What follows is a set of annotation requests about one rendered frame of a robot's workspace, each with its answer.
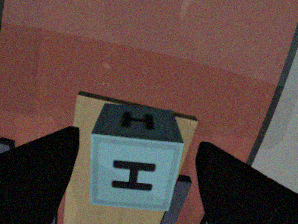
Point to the light blue cube with black h label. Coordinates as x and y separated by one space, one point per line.
134 156

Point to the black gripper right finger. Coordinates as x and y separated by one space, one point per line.
234 193

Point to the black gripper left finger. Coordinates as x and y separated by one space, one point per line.
34 177

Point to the grey flat strip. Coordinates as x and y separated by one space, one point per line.
275 152

